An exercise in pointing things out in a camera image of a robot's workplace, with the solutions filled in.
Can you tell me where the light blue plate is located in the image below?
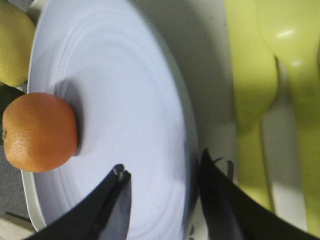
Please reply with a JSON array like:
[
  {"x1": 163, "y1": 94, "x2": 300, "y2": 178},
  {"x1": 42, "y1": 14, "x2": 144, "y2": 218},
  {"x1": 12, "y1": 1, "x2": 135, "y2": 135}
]
[{"x1": 24, "y1": 0, "x2": 198, "y2": 240}]

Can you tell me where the yellow lemon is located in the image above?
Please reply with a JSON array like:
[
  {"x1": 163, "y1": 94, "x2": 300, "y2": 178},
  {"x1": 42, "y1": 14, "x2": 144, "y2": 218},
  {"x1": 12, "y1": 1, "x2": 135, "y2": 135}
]
[{"x1": 0, "y1": 0, "x2": 36, "y2": 87}]

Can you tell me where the metal cutting board handle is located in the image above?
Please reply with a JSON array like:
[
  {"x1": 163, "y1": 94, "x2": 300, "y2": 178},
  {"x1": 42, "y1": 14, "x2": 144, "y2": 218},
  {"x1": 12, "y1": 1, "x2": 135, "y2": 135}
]
[{"x1": 5, "y1": 211, "x2": 31, "y2": 222}]

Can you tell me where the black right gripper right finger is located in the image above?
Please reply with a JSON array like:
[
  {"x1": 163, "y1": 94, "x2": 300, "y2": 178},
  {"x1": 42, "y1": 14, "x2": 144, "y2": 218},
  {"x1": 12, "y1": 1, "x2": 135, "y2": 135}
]
[{"x1": 200, "y1": 149, "x2": 315, "y2": 240}]

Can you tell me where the wooden cutting board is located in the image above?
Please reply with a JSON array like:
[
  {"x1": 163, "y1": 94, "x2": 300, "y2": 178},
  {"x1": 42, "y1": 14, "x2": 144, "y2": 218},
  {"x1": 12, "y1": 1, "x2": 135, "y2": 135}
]
[{"x1": 0, "y1": 218, "x2": 34, "y2": 240}]

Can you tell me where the green lime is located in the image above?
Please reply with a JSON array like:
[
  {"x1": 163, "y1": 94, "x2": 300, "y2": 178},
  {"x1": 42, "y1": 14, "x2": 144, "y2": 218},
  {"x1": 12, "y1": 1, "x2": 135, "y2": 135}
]
[{"x1": 0, "y1": 84, "x2": 25, "y2": 146}]

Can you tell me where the orange fruit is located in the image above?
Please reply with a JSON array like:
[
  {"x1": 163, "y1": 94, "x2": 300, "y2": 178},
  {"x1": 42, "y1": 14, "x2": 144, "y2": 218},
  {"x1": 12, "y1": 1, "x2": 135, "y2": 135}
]
[{"x1": 2, "y1": 92, "x2": 78, "y2": 173}]

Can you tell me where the cream white tray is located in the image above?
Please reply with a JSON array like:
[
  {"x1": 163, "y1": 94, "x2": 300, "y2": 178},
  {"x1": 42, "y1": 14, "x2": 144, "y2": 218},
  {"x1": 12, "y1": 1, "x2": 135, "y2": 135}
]
[{"x1": 19, "y1": 0, "x2": 320, "y2": 240}]

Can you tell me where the pale yellow utensil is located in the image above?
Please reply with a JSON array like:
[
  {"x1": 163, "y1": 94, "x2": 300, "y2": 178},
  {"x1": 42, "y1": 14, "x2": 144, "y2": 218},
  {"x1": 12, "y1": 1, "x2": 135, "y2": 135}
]
[
  {"x1": 225, "y1": 0, "x2": 278, "y2": 211},
  {"x1": 255, "y1": 0, "x2": 320, "y2": 236}
]

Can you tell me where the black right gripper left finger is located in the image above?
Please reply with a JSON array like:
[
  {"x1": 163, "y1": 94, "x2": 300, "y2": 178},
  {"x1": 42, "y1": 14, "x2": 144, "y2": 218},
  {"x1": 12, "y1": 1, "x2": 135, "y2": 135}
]
[{"x1": 29, "y1": 164, "x2": 131, "y2": 240}]

